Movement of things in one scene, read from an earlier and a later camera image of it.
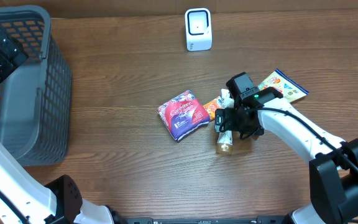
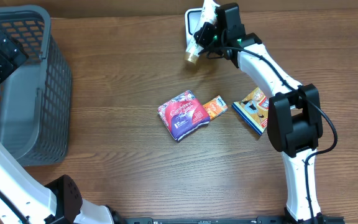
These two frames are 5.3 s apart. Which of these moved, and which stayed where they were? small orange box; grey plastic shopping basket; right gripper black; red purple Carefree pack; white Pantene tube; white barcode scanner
Moved: right gripper black; white Pantene tube
Stayed: red purple Carefree pack; white barcode scanner; small orange box; grey plastic shopping basket
